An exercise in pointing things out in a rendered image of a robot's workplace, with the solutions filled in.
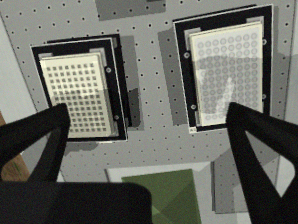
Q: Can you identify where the grey perforated base plate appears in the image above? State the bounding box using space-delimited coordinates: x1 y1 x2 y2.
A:
0 0 297 214

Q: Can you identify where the white multi-well plate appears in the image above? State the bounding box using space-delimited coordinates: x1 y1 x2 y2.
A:
189 21 262 126

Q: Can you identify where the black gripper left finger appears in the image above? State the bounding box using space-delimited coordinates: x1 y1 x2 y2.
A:
0 103 71 182

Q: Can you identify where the black raised platform on grey legs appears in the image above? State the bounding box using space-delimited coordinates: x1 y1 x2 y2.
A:
30 34 132 143

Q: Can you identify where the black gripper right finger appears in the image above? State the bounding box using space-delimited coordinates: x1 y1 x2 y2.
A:
225 102 298 224

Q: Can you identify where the black rectangular frame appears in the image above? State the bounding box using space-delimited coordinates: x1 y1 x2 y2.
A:
173 3 273 134

